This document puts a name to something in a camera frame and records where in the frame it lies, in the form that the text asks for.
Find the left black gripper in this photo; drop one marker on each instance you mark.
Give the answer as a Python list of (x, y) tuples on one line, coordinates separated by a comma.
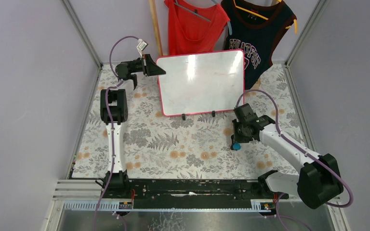
[(145, 65)]

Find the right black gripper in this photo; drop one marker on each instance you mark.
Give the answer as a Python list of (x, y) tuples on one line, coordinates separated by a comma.
[(236, 140)]

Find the blue bone-shaped eraser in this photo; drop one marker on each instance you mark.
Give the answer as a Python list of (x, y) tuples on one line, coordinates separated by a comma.
[(235, 146)]

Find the pink framed whiteboard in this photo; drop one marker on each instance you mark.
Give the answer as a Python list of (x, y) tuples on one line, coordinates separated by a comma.
[(201, 83)]

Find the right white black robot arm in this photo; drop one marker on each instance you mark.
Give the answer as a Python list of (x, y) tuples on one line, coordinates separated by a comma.
[(318, 179)]

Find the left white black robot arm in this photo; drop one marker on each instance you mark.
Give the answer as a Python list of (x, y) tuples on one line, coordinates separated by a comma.
[(114, 113)]

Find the red tank top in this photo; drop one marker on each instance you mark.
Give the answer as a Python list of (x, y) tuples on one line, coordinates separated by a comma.
[(192, 29)]

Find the wooden pole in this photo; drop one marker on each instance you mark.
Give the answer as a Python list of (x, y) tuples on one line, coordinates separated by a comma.
[(155, 23)]

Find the navy basketball jersey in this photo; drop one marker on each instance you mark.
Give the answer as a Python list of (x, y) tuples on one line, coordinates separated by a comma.
[(257, 31)]

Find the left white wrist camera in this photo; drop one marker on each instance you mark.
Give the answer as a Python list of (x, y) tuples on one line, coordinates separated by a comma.
[(141, 46)]

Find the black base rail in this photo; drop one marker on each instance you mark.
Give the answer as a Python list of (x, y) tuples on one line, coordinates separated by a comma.
[(188, 194)]

